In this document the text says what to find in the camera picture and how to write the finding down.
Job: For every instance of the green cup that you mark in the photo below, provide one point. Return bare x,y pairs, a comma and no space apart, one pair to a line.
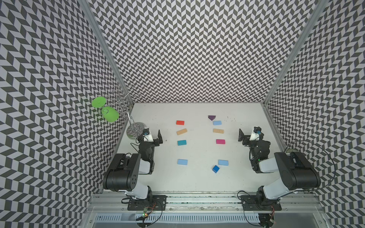
98,102
110,114

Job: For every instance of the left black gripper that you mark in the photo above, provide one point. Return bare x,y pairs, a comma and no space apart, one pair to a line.
156,141

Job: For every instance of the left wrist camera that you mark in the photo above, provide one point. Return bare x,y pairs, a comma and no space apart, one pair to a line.
146,135

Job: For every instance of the natural wood block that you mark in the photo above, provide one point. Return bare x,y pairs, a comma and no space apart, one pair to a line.
180,132
219,131

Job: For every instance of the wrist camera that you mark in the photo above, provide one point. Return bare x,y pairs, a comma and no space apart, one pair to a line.
146,135
256,134

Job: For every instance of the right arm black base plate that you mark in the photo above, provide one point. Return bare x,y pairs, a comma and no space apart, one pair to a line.
251,203

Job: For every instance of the teal rectangular block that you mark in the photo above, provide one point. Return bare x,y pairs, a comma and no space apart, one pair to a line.
181,142

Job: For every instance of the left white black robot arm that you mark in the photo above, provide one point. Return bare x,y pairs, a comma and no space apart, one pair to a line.
124,169

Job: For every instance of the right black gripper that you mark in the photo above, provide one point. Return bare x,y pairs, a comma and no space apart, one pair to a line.
241,136

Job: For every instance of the upper green cup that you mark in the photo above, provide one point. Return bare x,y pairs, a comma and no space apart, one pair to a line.
98,102

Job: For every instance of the aluminium front rail frame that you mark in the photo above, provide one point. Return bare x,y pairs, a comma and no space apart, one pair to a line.
204,210

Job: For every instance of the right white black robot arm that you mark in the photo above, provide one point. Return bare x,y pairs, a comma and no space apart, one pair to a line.
296,172

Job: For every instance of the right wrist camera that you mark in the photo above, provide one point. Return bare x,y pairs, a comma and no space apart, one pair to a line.
256,134

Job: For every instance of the lower green cup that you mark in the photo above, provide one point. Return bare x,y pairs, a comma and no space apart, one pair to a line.
110,114

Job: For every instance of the magenta rectangular block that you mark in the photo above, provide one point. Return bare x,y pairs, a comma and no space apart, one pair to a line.
220,141

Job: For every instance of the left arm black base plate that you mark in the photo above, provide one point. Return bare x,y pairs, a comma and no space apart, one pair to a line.
158,202

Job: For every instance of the dark blue cube block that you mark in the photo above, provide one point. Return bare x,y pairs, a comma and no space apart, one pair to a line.
215,169

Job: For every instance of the red rectangular block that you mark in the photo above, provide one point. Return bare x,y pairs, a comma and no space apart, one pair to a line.
180,122

